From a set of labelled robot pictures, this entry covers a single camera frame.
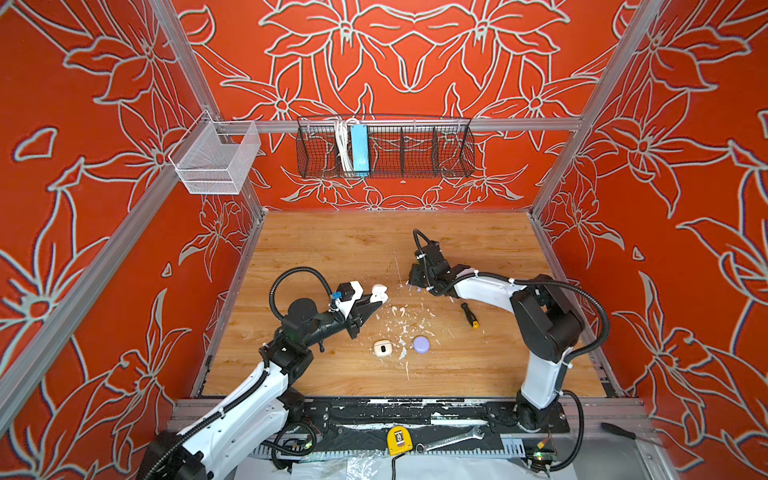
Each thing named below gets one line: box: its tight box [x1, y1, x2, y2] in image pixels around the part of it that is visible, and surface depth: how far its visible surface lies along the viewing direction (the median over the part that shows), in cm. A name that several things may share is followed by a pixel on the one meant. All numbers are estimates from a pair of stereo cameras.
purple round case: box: [413, 336, 430, 354], surface depth 85 cm
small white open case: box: [373, 339, 393, 358], surface depth 85 cm
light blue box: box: [350, 124, 370, 172], surface depth 91 cm
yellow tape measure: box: [387, 426, 413, 456], surface depth 70 cm
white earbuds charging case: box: [370, 284, 389, 304], surface depth 71 cm
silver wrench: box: [415, 426, 485, 453], surface depth 71 cm
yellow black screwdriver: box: [461, 302, 480, 329], surface depth 91 cm
